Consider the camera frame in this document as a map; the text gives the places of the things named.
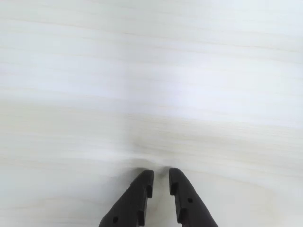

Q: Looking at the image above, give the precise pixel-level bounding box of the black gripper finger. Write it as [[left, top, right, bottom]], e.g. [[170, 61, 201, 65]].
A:
[[168, 167, 219, 227], [98, 169, 155, 227]]

